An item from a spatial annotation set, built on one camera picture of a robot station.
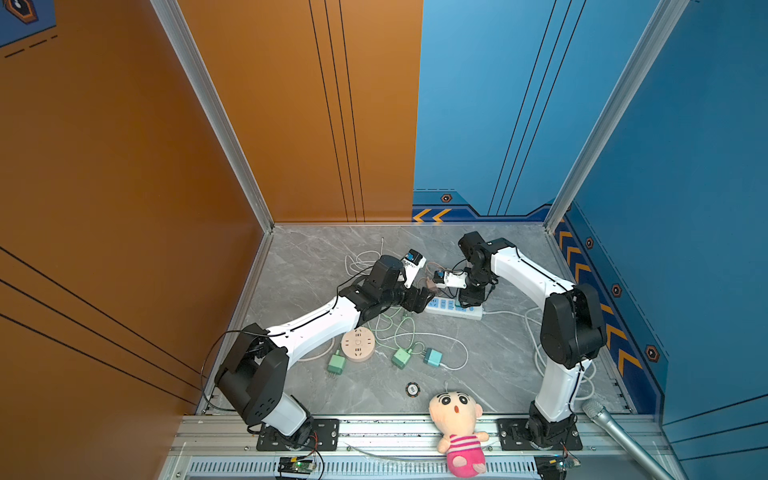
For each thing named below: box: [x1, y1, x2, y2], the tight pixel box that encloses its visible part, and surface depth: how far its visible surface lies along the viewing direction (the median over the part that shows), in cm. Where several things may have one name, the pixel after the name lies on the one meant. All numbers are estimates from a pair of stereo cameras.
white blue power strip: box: [425, 297, 484, 321], surface depth 96 cm
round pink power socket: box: [341, 326, 376, 363], surface depth 88 cm
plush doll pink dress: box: [429, 390, 489, 478], surface depth 70 cm
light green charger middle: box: [391, 348, 413, 370], surface depth 86 cm
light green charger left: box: [327, 349, 347, 375], surface depth 85 cm
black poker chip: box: [405, 382, 421, 398], surface depth 82 cm
